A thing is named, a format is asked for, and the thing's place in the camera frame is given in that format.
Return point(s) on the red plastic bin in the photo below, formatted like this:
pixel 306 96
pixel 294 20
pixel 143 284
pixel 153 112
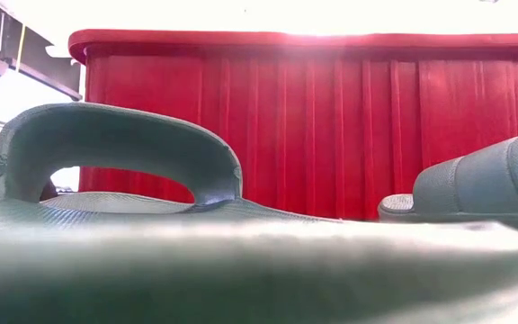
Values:
pixel 331 135

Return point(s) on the dark overhead beam structure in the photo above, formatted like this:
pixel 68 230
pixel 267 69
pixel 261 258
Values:
pixel 34 54

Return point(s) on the teal rubber slide sandal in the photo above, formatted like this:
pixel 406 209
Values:
pixel 488 180
pixel 196 261

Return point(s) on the ceiling light fixture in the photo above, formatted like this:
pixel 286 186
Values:
pixel 56 51

